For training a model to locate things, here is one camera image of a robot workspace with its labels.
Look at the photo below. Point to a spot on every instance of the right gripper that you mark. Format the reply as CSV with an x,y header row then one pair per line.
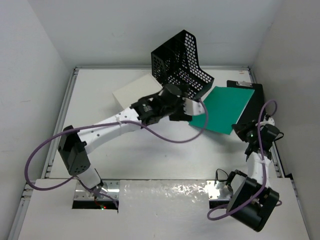
x,y
240,128

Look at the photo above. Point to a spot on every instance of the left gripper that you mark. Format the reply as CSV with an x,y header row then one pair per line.
x,y
179,113

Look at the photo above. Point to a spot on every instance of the black clipboard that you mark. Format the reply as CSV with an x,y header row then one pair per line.
x,y
252,110

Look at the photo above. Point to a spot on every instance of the white drawer cabinet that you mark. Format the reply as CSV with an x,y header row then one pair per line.
x,y
133,91

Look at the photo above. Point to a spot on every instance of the green notebook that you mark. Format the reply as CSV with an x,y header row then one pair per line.
x,y
225,106

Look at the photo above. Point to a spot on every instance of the black mesh file organizer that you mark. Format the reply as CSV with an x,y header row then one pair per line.
x,y
176,62

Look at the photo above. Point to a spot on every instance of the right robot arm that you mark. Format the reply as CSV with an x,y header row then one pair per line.
x,y
255,186

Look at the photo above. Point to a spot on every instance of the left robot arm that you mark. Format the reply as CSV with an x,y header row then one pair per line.
x,y
76,145

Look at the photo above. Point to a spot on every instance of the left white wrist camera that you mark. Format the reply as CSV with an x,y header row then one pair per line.
x,y
193,108

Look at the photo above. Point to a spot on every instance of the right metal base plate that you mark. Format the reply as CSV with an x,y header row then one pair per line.
x,y
219,190

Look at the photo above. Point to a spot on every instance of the metal base plate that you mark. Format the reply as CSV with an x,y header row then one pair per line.
x,y
109,187
219,190

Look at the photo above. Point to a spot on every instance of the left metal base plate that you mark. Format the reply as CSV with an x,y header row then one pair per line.
x,y
109,187

